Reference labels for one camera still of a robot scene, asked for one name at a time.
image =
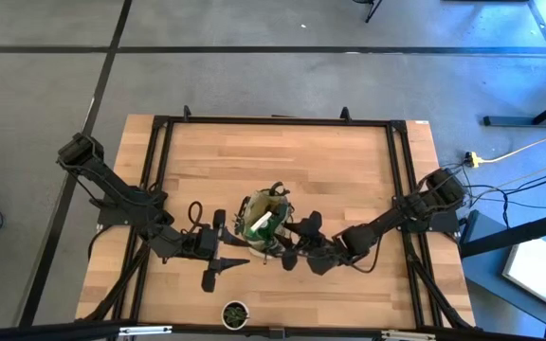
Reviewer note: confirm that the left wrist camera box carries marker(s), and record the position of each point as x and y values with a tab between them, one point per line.
166	240

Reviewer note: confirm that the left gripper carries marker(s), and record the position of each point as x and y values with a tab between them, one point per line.
205	244

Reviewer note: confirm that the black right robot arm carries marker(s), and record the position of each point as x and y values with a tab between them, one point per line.
396	218

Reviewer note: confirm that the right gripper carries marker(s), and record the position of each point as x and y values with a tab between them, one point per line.
322	248

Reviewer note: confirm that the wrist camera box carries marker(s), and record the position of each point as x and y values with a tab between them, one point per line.
323	265
166	240

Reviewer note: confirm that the yellow power strip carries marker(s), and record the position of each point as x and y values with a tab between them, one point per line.
473	159

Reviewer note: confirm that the green spray bottle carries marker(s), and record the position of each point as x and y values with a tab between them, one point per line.
261	221

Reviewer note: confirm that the white glowing panel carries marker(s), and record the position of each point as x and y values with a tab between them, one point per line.
533	272

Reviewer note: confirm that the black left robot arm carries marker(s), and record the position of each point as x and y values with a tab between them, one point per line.
112	189

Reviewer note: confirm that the dark computer desk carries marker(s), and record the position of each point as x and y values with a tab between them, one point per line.
515	232

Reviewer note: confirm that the black chair base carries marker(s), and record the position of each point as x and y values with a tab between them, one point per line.
372	8

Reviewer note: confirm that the black aluminium table frame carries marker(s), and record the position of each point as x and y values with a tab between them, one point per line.
278	121

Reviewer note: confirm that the black front frame beam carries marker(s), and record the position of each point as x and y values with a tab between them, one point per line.
64	331

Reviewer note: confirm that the beige green gardening bag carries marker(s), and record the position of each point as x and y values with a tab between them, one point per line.
259	201

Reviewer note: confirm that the blue metal table frame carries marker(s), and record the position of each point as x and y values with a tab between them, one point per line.
515	121

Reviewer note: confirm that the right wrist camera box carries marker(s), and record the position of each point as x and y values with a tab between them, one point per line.
323	265

